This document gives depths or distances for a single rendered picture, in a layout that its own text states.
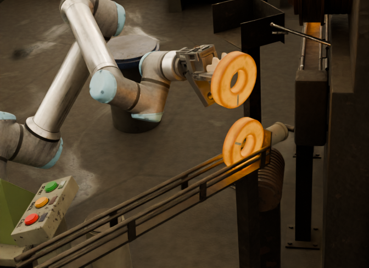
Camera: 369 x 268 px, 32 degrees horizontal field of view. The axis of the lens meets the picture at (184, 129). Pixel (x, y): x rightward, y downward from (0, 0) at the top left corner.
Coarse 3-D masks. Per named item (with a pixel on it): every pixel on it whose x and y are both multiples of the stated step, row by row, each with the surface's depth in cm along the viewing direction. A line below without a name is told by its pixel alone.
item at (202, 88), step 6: (192, 78) 181; (192, 84) 182; (198, 84) 181; (204, 84) 182; (198, 90) 181; (204, 90) 182; (210, 90) 183; (198, 96) 182; (204, 96) 181; (210, 96) 181; (204, 102) 181; (210, 102) 181
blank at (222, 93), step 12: (228, 60) 166; (240, 60) 168; (252, 60) 172; (216, 72) 166; (228, 72) 167; (240, 72) 174; (252, 72) 174; (216, 84) 166; (228, 84) 168; (240, 84) 174; (252, 84) 176; (216, 96) 168; (228, 96) 170; (240, 96) 174
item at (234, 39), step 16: (240, 0) 278; (256, 0) 278; (224, 16) 279; (240, 16) 282; (256, 16) 282; (272, 16) 258; (224, 32) 280; (240, 32) 278; (256, 32) 258; (240, 48) 260; (256, 48) 272; (256, 64) 275; (256, 80) 279; (256, 96) 283; (256, 112) 288
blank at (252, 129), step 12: (240, 120) 177; (252, 120) 178; (228, 132) 176; (240, 132) 175; (252, 132) 180; (228, 144) 175; (240, 144) 177; (252, 144) 183; (228, 156) 176; (240, 156) 179
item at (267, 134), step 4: (264, 132) 185; (268, 132) 184; (264, 136) 185; (268, 136) 184; (264, 140) 186; (268, 140) 185; (264, 144) 186; (268, 144) 185; (268, 156) 187; (268, 160) 187
